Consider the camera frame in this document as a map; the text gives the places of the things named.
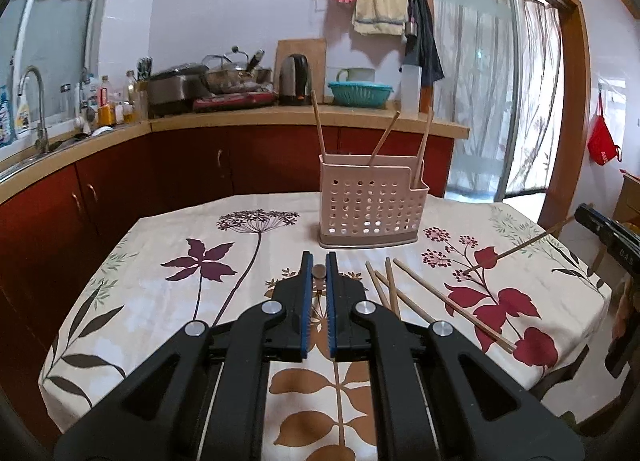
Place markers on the white enamel mug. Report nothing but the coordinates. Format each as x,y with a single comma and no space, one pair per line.
357,75

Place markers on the white spray bottle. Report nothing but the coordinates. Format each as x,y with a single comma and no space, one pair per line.
22,113

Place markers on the wooden knife block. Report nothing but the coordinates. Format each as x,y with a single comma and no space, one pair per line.
142,101

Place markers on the tall white container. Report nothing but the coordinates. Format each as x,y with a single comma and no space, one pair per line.
410,91

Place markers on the steel wok with lid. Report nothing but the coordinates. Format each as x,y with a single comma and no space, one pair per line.
235,78

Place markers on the silver rice cooker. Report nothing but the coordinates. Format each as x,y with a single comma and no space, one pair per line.
175,91

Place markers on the small hanging metal cup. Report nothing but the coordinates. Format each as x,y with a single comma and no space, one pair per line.
411,28

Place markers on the lace curtain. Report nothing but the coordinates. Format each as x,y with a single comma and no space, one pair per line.
537,91

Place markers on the red label bottle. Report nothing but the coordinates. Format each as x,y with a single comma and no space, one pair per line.
104,95

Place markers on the thin wooden chopstick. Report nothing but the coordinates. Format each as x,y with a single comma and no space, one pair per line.
376,284
318,123
424,146
384,139
520,245
319,271
391,286
407,299
455,305

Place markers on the stainless steel sink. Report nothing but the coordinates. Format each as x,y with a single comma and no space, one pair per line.
30,156

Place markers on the floral printed tablecloth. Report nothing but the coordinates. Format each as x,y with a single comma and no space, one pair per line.
150,301

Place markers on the black steel electric kettle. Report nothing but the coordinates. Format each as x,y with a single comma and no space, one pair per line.
294,81

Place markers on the pink perforated utensil holder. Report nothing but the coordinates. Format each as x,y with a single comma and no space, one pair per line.
370,206

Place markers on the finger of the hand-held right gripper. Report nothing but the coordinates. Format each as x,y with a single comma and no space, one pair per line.
592,221

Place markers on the tall curved steel faucet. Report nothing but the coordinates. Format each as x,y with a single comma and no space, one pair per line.
40,126

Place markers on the teal plastic colander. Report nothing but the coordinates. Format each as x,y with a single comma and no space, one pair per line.
360,95

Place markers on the white plastic bottle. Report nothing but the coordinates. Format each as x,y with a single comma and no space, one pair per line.
94,93

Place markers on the wooden framed glass door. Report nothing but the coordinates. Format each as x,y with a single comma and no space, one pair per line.
470,66

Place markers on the orange bottle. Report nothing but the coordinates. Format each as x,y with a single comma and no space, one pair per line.
106,117

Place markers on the small steel tap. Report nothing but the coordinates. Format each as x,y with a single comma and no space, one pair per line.
84,93

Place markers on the wooden cutting board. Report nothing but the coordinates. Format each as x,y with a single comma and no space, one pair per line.
300,47

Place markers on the clear glass bottle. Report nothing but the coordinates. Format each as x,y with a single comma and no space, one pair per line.
65,101

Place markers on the dark hanging cloth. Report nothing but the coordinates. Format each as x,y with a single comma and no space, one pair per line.
427,51

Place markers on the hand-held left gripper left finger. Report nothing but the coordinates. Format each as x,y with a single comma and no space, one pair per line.
303,311

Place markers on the red induction cooker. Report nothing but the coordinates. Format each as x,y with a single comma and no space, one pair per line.
235,101

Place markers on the red hanging bag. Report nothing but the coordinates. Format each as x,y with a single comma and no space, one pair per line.
602,143

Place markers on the cooking oil bottle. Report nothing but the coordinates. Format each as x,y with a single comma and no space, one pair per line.
130,98

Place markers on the beige towel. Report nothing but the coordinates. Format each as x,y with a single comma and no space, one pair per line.
380,3

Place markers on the white plate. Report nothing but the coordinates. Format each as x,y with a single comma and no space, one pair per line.
102,130

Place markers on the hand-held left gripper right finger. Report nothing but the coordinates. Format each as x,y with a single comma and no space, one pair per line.
332,311

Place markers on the sliding glass window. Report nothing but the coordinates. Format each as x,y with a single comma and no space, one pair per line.
55,41

